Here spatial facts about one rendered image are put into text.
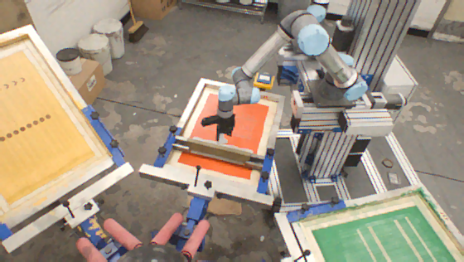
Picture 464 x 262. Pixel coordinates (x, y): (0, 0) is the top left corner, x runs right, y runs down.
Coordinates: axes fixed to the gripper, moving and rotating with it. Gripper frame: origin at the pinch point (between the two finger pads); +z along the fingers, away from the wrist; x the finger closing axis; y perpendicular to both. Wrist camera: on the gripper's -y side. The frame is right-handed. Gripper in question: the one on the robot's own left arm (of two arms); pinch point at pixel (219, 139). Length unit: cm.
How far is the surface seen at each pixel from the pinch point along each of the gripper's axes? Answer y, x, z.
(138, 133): -96, 82, 113
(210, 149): -4.3, -0.9, 8.4
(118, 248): -26, -64, 8
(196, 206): -0.5, -36.0, 8.0
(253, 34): -26, 291, 110
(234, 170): 10.7, -4.7, 16.3
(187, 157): -16.1, -3.7, 16.6
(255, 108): 13, 47, 16
